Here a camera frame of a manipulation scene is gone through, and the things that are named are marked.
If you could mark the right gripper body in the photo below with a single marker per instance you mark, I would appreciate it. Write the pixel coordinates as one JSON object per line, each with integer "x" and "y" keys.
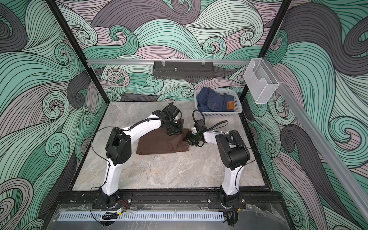
{"x": 192, "y": 139}

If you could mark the black perforated metal tray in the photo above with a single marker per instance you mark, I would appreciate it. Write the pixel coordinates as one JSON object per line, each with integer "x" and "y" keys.
{"x": 183, "y": 70}

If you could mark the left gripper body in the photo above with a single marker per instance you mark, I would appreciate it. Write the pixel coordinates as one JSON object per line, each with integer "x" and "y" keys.
{"x": 174, "y": 128}

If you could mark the blue jeans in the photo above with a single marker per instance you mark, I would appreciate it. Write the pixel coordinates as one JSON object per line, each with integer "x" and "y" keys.
{"x": 209, "y": 100}

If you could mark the white mesh wall holder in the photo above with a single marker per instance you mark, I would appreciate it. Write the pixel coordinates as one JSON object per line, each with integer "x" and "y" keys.
{"x": 261, "y": 79}

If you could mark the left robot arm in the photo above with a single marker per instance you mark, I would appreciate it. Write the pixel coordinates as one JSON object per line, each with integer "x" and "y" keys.
{"x": 119, "y": 150}

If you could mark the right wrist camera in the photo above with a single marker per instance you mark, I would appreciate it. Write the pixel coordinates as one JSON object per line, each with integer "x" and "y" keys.
{"x": 200, "y": 125}

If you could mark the white slotted cable duct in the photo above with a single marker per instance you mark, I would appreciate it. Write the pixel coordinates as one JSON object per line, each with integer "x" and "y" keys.
{"x": 144, "y": 216}

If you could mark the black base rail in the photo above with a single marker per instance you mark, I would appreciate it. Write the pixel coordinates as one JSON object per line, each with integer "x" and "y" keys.
{"x": 213, "y": 198}

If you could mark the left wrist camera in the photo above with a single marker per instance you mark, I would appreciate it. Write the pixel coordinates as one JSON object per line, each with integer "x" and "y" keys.
{"x": 171, "y": 110}

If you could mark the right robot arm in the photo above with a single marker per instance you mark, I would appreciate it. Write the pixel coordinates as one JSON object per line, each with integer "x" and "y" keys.
{"x": 234, "y": 155}

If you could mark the aluminium rail back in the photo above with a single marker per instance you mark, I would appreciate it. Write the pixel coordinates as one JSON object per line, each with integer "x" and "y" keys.
{"x": 129, "y": 61}

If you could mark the white plastic basket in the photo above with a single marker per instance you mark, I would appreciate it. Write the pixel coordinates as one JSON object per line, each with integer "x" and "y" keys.
{"x": 237, "y": 110}

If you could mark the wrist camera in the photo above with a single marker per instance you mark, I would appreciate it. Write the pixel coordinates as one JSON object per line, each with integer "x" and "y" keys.
{"x": 200, "y": 125}
{"x": 171, "y": 110}

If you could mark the brown trousers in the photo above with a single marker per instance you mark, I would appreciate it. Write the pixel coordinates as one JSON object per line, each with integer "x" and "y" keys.
{"x": 159, "y": 142}

